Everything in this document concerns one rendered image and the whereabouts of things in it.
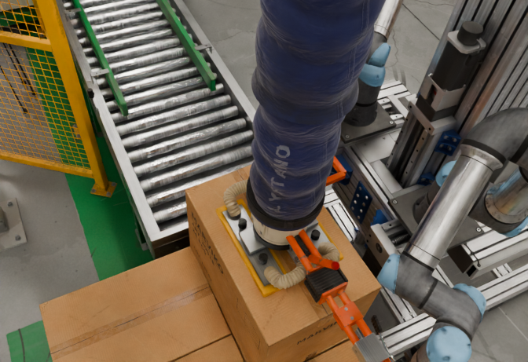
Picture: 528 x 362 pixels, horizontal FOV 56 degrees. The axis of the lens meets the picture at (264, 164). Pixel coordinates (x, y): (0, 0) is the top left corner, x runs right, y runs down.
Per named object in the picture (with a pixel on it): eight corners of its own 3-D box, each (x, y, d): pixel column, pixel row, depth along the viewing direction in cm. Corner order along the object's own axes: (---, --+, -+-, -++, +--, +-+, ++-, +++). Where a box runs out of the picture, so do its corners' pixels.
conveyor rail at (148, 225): (40, -23, 336) (31, -50, 321) (48, -24, 337) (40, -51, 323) (153, 260, 213) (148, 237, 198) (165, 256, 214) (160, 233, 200)
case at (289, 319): (189, 246, 203) (184, 188, 171) (275, 210, 216) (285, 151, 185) (259, 385, 171) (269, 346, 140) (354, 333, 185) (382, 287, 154)
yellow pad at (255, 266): (214, 211, 167) (214, 203, 163) (241, 201, 170) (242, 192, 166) (263, 298, 149) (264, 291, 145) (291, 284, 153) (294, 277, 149)
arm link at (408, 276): (493, 82, 105) (372, 283, 105) (544, 105, 101) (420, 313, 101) (484, 97, 116) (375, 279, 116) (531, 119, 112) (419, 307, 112)
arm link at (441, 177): (436, 176, 158) (452, 148, 147) (477, 197, 154) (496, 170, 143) (421, 201, 151) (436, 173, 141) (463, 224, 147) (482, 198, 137)
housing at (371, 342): (350, 349, 131) (353, 342, 128) (370, 337, 134) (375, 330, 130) (365, 373, 128) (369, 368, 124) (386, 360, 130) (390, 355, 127)
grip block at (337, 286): (302, 280, 143) (304, 272, 138) (330, 267, 146) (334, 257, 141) (317, 306, 138) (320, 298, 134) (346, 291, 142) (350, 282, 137)
